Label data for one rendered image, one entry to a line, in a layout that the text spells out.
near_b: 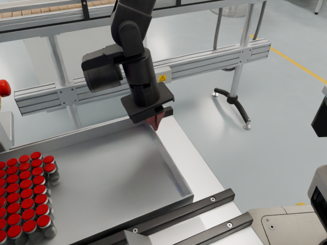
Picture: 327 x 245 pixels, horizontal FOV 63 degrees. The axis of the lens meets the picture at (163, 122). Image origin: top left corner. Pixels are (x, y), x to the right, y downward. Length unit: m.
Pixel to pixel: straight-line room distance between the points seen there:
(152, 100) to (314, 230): 0.99
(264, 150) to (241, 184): 0.35
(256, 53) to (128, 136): 1.46
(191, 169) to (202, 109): 1.60
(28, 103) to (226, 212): 1.22
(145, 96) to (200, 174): 0.21
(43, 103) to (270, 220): 1.23
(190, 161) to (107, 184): 0.19
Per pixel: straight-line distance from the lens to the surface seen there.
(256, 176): 1.78
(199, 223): 0.53
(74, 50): 2.07
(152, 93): 0.53
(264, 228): 1.27
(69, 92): 1.53
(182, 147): 0.64
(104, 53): 0.50
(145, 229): 0.50
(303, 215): 1.36
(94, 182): 0.59
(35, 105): 1.55
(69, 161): 0.64
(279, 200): 1.72
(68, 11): 1.33
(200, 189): 0.57
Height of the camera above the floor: 1.34
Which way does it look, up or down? 42 degrees down
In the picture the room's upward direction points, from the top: straight up
